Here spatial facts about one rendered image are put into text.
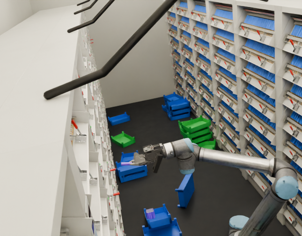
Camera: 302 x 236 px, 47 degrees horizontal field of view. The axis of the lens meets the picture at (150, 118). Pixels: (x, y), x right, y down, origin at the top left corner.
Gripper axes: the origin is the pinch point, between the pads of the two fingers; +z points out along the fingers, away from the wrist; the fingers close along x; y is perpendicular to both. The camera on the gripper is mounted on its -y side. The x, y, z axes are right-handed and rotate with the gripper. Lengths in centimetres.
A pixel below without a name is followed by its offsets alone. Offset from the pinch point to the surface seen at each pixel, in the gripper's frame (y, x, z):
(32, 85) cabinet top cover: 71, 60, 26
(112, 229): -10.7, 39.0, 17.4
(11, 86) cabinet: 71, 56, 34
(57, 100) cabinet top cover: 70, 83, 16
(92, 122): 28.4, -6.1, 15.7
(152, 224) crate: -90, -57, -5
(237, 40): 33, -102, -113
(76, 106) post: 54, 40, 17
